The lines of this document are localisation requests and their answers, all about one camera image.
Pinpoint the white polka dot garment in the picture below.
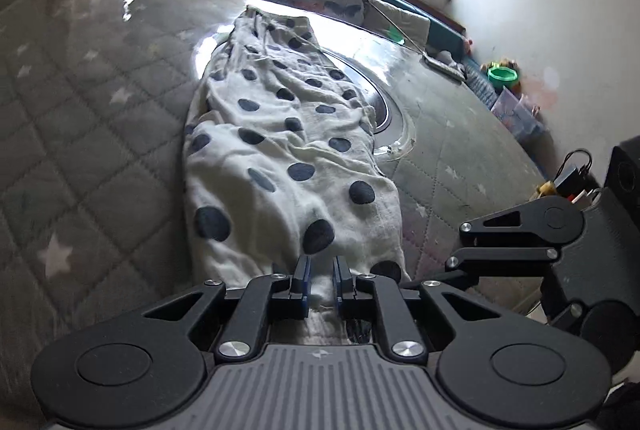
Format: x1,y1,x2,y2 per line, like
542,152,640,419
183,7,406,344

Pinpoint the clear plastic storage box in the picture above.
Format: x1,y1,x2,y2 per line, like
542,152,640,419
491,88,546,144

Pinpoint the green plastic bowl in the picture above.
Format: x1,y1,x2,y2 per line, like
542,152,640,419
487,65,520,91

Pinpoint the grey star quilted mat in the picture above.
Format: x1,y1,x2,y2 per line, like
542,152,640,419
1,0,542,421

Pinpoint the round black induction cooktop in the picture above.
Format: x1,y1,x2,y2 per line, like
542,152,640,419
323,50,416,164

